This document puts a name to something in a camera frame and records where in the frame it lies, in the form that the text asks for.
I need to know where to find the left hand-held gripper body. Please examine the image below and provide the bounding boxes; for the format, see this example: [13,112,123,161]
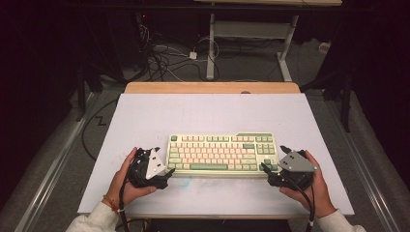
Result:
[127,147,170,190]

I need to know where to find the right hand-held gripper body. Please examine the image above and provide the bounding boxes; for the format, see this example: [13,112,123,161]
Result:
[267,150,318,191]

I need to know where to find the cream green pink keyboard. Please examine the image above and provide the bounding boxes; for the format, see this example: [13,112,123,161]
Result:
[164,131,281,178]

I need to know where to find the person's left hand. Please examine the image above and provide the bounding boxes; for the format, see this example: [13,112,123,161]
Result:
[102,147,158,209]

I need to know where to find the person's right hand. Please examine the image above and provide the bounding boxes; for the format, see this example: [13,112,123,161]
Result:
[278,149,337,219]

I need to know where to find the white board table cover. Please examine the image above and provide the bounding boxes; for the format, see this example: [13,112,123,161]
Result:
[76,92,356,217]

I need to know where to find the wooden table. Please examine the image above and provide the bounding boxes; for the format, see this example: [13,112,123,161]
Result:
[124,81,302,95]

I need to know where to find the black stand leg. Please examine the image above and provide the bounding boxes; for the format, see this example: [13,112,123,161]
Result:
[75,64,88,123]
[340,73,353,133]

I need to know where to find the left hand-held gripper black cable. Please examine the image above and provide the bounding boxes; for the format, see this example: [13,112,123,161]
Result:
[117,177,131,232]

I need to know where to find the hand-held gripper black cable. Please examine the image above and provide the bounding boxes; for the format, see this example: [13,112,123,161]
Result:
[117,177,131,232]
[284,178,317,232]

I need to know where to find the right hand-held gripper black cable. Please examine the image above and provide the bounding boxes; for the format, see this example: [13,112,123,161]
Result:
[284,178,317,232]

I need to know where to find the red bracelet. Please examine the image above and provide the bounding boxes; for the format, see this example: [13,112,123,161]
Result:
[102,194,120,214]

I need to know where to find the metal floor rail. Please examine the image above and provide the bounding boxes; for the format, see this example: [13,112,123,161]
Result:
[14,91,101,232]
[325,100,402,232]

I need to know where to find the long black floor cable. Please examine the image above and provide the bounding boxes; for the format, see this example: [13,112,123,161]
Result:
[80,98,119,162]

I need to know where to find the tangle of floor cables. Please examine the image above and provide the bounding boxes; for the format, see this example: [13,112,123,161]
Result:
[136,13,223,83]

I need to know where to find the white metal desk frame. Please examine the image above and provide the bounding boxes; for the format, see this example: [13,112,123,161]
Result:
[192,0,343,82]

